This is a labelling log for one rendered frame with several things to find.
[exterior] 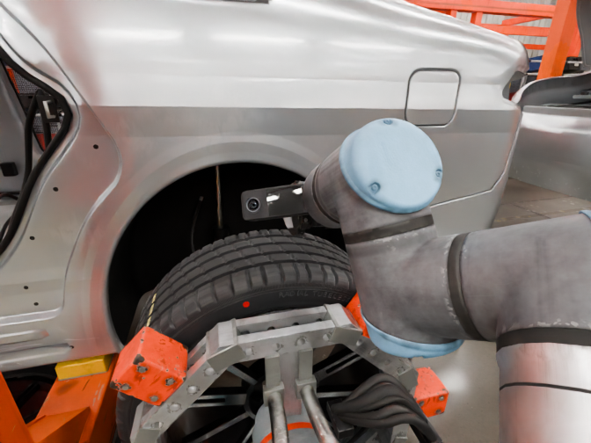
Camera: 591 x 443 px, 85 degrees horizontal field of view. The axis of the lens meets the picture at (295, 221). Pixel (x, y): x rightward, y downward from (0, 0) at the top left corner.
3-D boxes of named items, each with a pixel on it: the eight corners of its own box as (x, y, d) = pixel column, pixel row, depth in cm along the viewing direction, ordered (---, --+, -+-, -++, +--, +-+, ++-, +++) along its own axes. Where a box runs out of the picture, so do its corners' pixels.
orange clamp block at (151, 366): (189, 345, 58) (145, 323, 54) (186, 381, 51) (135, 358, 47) (164, 372, 59) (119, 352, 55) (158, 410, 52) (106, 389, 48)
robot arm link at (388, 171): (372, 229, 26) (342, 113, 27) (321, 239, 38) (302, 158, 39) (463, 206, 29) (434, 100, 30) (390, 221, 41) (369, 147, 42)
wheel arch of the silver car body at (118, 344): (332, 268, 146) (339, 136, 123) (363, 312, 117) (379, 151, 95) (134, 294, 127) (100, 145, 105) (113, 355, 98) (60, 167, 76)
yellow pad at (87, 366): (118, 341, 112) (115, 330, 111) (107, 372, 100) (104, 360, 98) (74, 348, 109) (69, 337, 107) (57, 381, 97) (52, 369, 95)
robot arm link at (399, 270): (470, 375, 24) (427, 216, 25) (352, 358, 33) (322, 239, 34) (507, 330, 31) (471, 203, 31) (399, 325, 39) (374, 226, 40)
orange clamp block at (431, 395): (391, 394, 78) (424, 386, 80) (410, 424, 71) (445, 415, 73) (395, 372, 75) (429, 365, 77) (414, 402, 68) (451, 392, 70)
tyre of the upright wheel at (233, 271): (301, 431, 112) (411, 278, 98) (323, 511, 91) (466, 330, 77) (97, 395, 86) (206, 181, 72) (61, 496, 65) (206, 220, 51)
